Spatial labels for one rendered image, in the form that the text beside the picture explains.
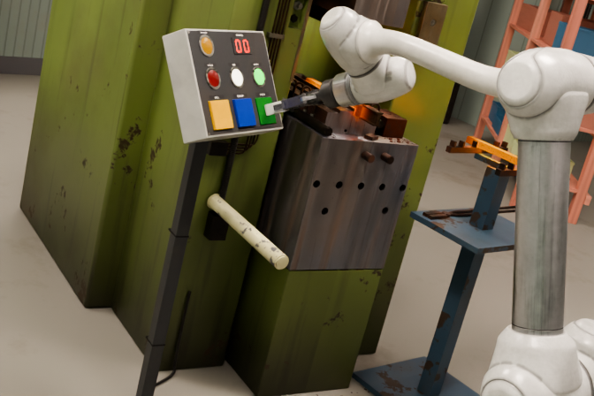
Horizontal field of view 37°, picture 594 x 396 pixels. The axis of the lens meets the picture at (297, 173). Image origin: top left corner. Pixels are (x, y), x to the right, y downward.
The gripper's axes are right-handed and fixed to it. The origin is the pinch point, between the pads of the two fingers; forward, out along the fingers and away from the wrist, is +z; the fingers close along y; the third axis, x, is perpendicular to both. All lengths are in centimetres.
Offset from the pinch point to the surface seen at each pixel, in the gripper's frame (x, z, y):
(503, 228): -51, -19, 93
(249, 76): 9.6, 3.8, -4.1
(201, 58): 14.6, 3.8, -22.8
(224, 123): -2.4, 3.1, -19.8
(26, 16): 123, 338, 218
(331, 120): -4.7, 6.5, 37.1
